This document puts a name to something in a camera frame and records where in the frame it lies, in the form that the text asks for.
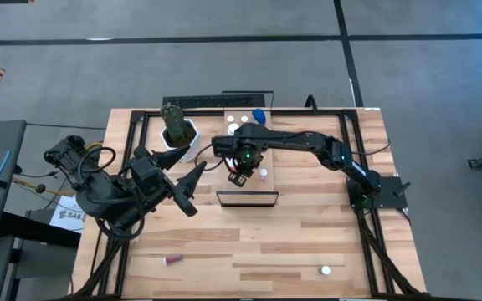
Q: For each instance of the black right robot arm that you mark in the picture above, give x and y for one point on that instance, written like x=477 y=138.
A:
x=299 y=142

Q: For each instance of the blue capped bottle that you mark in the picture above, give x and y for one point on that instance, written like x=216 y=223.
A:
x=259 y=115

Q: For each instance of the black aluminium table frame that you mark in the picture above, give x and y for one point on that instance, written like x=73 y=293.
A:
x=299 y=113

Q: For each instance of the large orange pill bottle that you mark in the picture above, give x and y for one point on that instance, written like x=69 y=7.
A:
x=227 y=163

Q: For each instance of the black frame wooden shelf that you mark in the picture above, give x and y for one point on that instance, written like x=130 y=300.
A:
x=268 y=184

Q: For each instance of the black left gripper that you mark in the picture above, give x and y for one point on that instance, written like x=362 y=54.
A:
x=153 y=180

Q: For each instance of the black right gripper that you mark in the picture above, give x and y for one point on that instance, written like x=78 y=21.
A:
x=241 y=161

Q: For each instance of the black perforated strip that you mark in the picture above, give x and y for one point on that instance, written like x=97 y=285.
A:
x=207 y=101

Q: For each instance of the white printed paper sheet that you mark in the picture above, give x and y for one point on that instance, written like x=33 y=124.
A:
x=67 y=217

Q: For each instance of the white cap lower right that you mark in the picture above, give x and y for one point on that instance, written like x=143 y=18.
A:
x=326 y=270

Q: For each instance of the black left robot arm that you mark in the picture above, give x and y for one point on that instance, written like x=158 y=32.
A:
x=98 y=196

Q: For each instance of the white labelled medicine bottle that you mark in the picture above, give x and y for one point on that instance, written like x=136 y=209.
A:
x=232 y=126

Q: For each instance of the white plant pot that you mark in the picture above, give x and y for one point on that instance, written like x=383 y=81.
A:
x=194 y=146

